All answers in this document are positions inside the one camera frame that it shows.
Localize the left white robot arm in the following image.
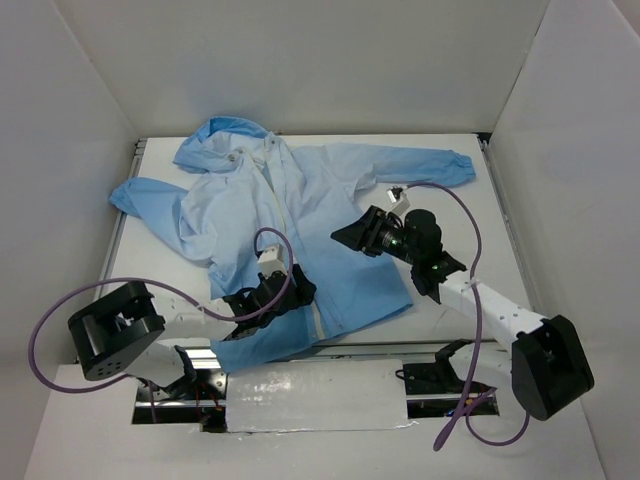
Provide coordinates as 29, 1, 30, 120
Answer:
68, 265, 316, 399

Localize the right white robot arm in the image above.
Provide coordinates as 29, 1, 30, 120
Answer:
331, 206, 595, 421

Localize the white foam block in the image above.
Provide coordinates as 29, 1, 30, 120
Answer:
226, 359, 410, 433

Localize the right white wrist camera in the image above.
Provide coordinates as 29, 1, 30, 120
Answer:
386, 186, 410, 216

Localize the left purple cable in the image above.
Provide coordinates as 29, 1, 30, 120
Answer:
28, 227, 296, 396

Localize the light blue hooded jacket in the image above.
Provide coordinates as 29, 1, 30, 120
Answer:
110, 117, 475, 373

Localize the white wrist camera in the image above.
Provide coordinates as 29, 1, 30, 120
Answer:
386, 186, 410, 216
257, 244, 287, 278

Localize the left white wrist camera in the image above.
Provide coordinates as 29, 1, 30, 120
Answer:
257, 244, 287, 278

